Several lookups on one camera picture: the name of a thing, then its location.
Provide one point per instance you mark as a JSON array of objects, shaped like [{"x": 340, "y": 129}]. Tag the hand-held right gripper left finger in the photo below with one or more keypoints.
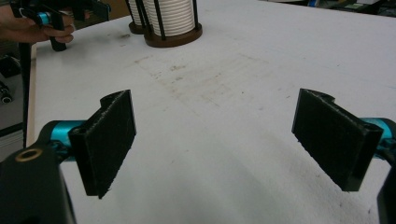
[{"x": 102, "y": 146}]

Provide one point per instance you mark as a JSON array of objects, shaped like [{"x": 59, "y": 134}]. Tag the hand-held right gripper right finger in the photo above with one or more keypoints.
[{"x": 336, "y": 140}]

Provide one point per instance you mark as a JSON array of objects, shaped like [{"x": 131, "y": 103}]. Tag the black cylindrical device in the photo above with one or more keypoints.
[{"x": 5, "y": 93}]

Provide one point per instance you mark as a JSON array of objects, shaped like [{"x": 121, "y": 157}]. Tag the black stand pole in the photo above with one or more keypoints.
[{"x": 25, "y": 93}]

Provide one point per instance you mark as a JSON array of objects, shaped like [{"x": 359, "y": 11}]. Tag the brown cup holder black rods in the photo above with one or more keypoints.
[{"x": 174, "y": 39}]

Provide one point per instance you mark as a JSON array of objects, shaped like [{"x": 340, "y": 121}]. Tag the brown cardboard box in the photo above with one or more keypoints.
[{"x": 119, "y": 7}]

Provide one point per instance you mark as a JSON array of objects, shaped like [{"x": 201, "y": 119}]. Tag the stack of white cups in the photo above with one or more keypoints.
[
  {"x": 136, "y": 12},
  {"x": 174, "y": 17}
]

